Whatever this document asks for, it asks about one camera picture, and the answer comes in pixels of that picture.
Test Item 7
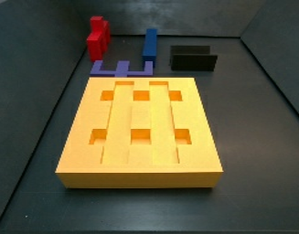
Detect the yellow slotted board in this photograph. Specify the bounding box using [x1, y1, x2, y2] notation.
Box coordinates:
[56, 78, 223, 188]

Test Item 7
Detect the purple comb-shaped holder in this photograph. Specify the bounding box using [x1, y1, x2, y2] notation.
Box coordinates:
[90, 60, 153, 77]

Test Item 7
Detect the black block piece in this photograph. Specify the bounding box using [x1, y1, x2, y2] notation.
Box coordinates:
[169, 46, 217, 71]

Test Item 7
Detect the blue bar block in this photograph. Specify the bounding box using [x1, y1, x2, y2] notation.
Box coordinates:
[141, 28, 157, 63]

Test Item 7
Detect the red block piece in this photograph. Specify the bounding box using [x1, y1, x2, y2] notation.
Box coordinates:
[86, 16, 109, 61]

